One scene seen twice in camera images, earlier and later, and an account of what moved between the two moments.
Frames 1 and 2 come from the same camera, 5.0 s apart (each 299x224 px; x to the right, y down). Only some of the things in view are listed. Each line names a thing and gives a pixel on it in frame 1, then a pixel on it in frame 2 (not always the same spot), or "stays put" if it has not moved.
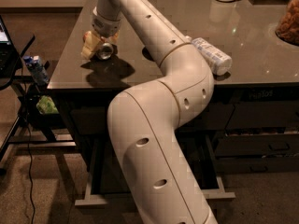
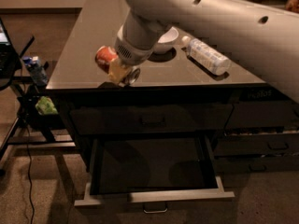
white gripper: (106, 26) → (130, 55)
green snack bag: (47, 105) stays put
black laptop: (7, 49) stays put
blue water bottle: (35, 63) stays put
